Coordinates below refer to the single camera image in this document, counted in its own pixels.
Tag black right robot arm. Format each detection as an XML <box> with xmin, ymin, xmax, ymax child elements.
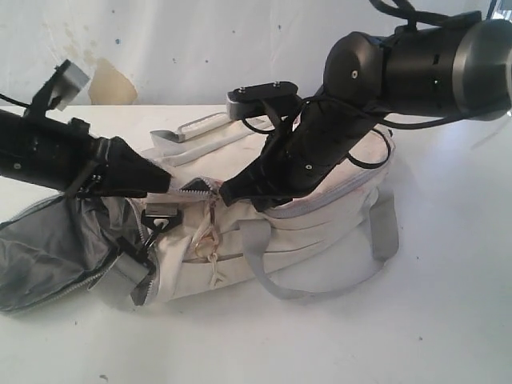
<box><xmin>220</xmin><ymin>19</ymin><xmax>511</xmax><ymax>211</ymax></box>

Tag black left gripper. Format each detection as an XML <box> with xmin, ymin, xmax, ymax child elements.
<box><xmin>67</xmin><ymin>118</ymin><xmax>172</xmax><ymax>198</ymax></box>

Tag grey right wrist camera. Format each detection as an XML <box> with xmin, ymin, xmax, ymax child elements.
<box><xmin>226</xmin><ymin>81</ymin><xmax>301</xmax><ymax>120</ymax></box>

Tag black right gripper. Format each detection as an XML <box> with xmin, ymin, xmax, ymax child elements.
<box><xmin>219</xmin><ymin>98</ymin><xmax>380</xmax><ymax>212</ymax></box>

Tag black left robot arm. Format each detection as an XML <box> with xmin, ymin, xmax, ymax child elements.
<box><xmin>1</xmin><ymin>110</ymin><xmax>171</xmax><ymax>198</ymax></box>

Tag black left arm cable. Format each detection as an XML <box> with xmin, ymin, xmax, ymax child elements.
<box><xmin>0</xmin><ymin>92</ymin><xmax>31</xmax><ymax>109</ymax></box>

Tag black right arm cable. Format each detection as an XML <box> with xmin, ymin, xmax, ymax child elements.
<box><xmin>343</xmin><ymin>115</ymin><xmax>397</xmax><ymax>169</ymax></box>

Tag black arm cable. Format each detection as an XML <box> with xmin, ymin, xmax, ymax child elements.
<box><xmin>0</xmin><ymin>92</ymin><xmax>31</xmax><ymax>109</ymax></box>
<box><xmin>343</xmin><ymin>115</ymin><xmax>397</xmax><ymax>169</ymax></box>

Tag white and grey backpack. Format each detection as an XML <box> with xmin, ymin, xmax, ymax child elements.
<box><xmin>1</xmin><ymin>129</ymin><xmax>399</xmax><ymax>313</ymax></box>

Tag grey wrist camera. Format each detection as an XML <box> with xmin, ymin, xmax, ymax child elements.
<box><xmin>226</xmin><ymin>81</ymin><xmax>301</xmax><ymax>120</ymax></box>
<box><xmin>22</xmin><ymin>58</ymin><xmax>91</xmax><ymax>119</ymax></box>

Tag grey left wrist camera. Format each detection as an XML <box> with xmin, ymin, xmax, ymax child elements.
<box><xmin>22</xmin><ymin>58</ymin><xmax>91</xmax><ymax>119</ymax></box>

